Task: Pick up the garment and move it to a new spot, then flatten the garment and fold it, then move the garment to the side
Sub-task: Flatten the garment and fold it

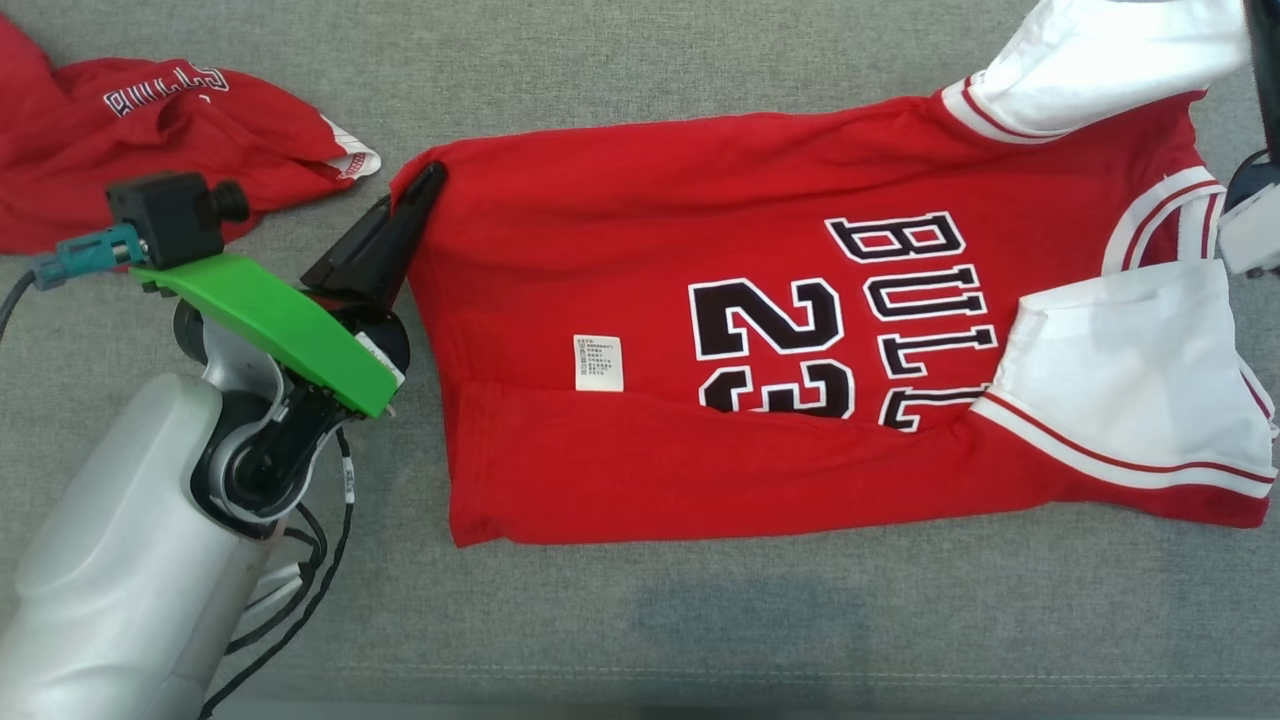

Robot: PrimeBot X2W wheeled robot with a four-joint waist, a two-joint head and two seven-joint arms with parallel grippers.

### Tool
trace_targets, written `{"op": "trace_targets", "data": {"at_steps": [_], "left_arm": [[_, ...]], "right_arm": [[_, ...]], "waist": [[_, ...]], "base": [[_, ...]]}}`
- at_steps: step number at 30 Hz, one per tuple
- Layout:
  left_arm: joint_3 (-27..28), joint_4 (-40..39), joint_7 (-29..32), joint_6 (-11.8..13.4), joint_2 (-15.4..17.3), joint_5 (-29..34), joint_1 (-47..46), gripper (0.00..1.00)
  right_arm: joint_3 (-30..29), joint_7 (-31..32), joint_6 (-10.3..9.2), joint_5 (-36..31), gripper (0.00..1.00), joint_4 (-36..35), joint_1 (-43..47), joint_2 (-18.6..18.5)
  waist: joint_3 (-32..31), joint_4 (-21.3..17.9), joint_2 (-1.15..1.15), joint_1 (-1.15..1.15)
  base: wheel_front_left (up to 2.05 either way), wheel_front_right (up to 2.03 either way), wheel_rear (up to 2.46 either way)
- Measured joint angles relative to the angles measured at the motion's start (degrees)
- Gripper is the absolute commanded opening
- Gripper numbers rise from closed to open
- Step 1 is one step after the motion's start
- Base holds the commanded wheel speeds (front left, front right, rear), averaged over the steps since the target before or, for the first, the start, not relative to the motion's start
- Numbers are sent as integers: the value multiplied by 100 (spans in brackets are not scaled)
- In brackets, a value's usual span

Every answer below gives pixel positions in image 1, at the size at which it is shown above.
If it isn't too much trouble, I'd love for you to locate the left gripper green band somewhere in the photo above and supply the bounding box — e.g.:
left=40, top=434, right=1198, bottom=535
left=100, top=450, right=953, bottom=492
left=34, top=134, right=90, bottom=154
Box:
left=130, top=162, right=448, bottom=420

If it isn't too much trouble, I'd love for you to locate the red Bulls 23 jersey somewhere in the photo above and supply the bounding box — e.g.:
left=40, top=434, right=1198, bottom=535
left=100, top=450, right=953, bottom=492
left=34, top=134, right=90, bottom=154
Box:
left=390, top=0, right=1280, bottom=549

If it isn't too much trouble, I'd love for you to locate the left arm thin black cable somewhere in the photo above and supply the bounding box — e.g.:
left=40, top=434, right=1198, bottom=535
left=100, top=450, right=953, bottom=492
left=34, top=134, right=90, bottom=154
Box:
left=198, top=425, right=357, bottom=720

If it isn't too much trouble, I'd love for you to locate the grey fabric sofa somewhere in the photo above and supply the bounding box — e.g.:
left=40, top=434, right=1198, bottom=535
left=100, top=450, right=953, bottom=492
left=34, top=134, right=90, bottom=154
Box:
left=0, top=0, right=1280, bottom=720

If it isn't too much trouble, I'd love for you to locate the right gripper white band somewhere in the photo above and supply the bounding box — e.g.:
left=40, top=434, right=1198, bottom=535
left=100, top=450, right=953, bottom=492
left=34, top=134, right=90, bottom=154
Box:
left=1217, top=0, right=1280, bottom=280

